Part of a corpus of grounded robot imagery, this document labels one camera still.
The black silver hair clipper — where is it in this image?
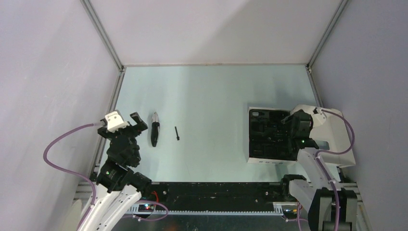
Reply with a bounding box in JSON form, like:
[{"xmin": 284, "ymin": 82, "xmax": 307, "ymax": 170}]
[{"xmin": 151, "ymin": 112, "xmax": 160, "ymax": 147}]

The white box with black tray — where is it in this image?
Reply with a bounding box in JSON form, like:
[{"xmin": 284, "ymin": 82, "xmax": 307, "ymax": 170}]
[{"xmin": 246, "ymin": 107, "xmax": 297, "ymax": 165}]

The white box lid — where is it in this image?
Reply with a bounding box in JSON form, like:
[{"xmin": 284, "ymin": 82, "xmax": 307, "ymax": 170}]
[{"xmin": 290, "ymin": 104, "xmax": 351, "ymax": 153}]

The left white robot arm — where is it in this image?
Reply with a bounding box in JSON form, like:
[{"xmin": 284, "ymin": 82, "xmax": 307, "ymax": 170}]
[{"xmin": 78, "ymin": 110, "xmax": 152, "ymax": 231}]

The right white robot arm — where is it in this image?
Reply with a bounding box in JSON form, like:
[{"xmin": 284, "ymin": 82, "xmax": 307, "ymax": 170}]
[{"xmin": 280, "ymin": 104, "xmax": 357, "ymax": 231}]

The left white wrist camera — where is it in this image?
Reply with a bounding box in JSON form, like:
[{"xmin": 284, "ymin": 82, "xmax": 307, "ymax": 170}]
[{"xmin": 104, "ymin": 110, "xmax": 130, "ymax": 132}]

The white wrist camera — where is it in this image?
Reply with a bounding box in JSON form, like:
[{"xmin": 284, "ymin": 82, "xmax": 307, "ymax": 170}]
[
  {"xmin": 312, "ymin": 107, "xmax": 327, "ymax": 127},
  {"xmin": 104, "ymin": 110, "xmax": 130, "ymax": 132}
]

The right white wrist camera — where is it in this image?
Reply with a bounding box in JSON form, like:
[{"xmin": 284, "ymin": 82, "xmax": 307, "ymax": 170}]
[{"xmin": 312, "ymin": 107, "xmax": 327, "ymax": 127}]

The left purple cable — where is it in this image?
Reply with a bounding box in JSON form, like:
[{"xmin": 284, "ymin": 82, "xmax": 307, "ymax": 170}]
[{"xmin": 43, "ymin": 123, "xmax": 104, "ymax": 231}]

